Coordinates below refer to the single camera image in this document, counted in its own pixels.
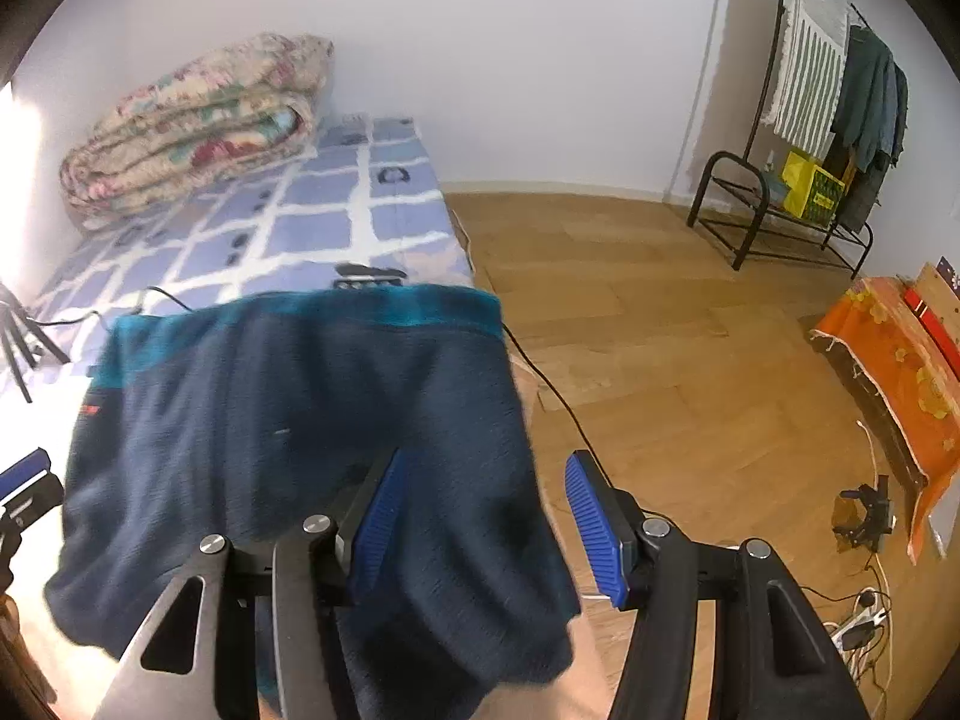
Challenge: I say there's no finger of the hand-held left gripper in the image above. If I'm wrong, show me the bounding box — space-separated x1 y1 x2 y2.
0 448 67 541

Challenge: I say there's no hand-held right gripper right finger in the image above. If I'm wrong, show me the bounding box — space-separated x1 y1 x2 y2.
564 450 875 720

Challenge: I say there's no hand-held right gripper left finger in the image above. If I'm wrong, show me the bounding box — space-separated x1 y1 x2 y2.
90 448 410 720

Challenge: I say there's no teal plaid fleece jacket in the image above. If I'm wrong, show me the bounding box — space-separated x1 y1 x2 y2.
43 285 582 720

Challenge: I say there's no black metal clothes rack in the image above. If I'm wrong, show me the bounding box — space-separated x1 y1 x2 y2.
688 0 910 281

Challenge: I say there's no black tripod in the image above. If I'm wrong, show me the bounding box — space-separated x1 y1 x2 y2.
0 283 70 403

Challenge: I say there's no beige blanket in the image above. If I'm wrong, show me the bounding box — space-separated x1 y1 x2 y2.
0 382 620 720

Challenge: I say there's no black clamp device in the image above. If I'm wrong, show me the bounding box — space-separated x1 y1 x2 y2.
834 474 895 554

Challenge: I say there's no white power strip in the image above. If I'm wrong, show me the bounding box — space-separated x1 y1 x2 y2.
825 589 893 653

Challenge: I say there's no blue checked bed sheet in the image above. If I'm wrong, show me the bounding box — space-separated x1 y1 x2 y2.
0 114 481 406

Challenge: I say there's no folded floral quilt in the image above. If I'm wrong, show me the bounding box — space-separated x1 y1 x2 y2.
60 32 336 231

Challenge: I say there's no red box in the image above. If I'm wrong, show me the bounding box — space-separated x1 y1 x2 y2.
904 285 960 380

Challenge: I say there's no yellow box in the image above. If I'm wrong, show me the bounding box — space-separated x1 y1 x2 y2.
780 150 849 224

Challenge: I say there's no brown cardboard piece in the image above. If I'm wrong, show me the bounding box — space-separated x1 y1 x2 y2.
919 259 960 312

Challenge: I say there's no dark green hanging garment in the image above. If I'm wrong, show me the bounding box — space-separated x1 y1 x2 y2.
829 25 901 235

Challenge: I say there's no green striped white towel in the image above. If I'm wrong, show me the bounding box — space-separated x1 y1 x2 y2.
761 0 853 159

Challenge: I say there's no blue hanging garment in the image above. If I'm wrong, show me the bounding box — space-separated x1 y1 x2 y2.
885 60 911 166

